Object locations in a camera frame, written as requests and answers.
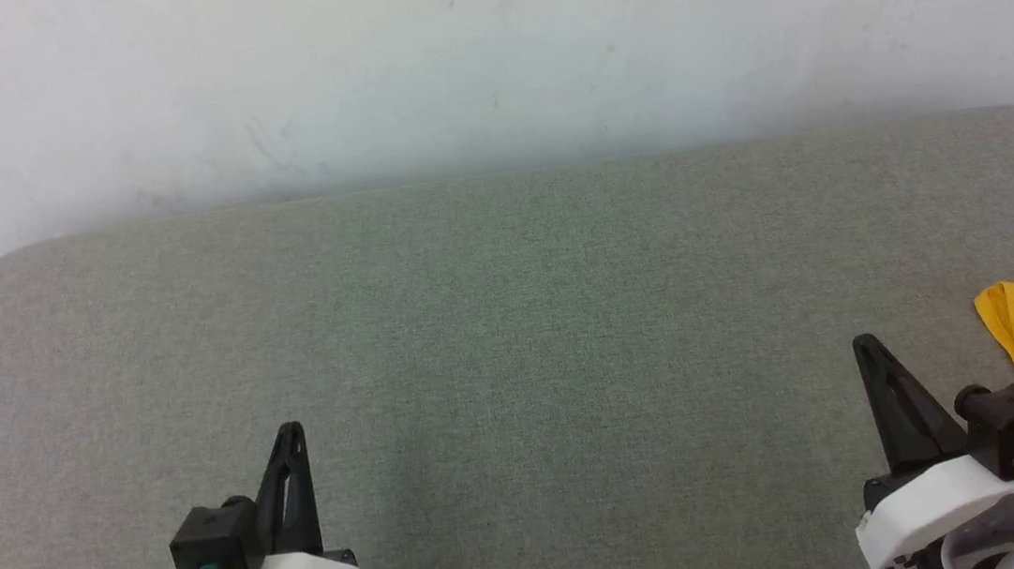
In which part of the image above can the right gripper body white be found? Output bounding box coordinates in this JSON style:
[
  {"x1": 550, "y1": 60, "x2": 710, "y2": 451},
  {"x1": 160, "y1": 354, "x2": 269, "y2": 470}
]
[{"x1": 849, "y1": 448, "x2": 1014, "y2": 569}]

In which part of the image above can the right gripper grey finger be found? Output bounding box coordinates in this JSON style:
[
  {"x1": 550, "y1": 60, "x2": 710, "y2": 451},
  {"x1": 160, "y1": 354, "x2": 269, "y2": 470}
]
[{"x1": 852, "y1": 325, "x2": 972, "y2": 476}]

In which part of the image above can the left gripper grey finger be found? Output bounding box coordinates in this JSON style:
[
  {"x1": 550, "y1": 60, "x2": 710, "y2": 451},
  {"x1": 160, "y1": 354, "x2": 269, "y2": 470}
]
[{"x1": 247, "y1": 420, "x2": 324, "y2": 561}]

